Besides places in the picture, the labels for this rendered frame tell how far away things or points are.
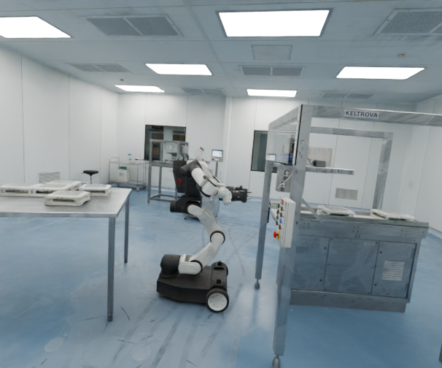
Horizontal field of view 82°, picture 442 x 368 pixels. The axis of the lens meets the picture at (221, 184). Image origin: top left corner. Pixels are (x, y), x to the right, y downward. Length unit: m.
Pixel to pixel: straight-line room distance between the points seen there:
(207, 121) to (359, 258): 5.96
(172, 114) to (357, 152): 5.29
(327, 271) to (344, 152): 5.35
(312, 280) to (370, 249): 0.59
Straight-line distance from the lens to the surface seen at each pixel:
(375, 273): 2.84
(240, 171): 7.47
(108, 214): 2.01
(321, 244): 2.52
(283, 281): 1.71
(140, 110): 8.50
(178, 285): 2.44
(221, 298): 2.37
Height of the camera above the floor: 1.37
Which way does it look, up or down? 7 degrees down
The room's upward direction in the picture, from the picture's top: 4 degrees clockwise
